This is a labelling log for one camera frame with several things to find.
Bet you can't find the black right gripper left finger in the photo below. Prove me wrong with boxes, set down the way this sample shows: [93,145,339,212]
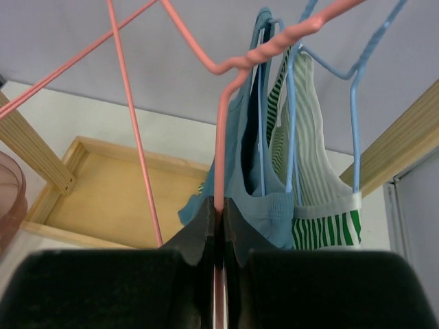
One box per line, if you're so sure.
[1,198,215,328]

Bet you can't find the blue tank top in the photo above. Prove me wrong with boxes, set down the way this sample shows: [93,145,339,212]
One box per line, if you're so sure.
[177,6,296,251]

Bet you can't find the blue wire hanger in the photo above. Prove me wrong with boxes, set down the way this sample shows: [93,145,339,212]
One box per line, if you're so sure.
[298,0,407,193]
[257,0,320,199]

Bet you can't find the wooden clothes rack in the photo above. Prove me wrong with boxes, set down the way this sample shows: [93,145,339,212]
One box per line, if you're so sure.
[0,77,439,249]

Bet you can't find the aluminium frame post right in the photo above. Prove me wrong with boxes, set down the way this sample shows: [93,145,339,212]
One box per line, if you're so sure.
[383,147,438,259]

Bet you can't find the green white striped tank top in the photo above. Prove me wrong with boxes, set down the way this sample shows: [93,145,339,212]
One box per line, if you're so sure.
[285,54,361,250]

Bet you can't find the pink translucent plastic basket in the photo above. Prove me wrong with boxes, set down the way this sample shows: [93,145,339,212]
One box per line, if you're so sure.
[1,152,28,255]

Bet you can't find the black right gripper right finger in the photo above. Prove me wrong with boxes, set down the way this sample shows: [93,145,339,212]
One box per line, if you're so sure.
[223,199,438,328]

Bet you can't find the pink wire hanger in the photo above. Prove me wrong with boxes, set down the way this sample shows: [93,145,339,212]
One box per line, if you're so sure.
[106,0,368,329]
[1,0,157,120]

